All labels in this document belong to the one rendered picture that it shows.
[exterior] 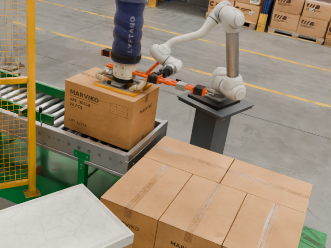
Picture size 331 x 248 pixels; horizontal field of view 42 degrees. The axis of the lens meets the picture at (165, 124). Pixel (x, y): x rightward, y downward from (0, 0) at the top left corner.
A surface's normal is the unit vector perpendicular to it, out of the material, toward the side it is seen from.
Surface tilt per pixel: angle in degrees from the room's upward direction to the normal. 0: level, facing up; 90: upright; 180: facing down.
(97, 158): 90
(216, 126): 90
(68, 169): 0
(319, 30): 90
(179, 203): 0
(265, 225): 0
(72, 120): 90
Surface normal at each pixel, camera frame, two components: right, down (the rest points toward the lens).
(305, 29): -0.39, 0.39
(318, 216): 0.13, -0.89
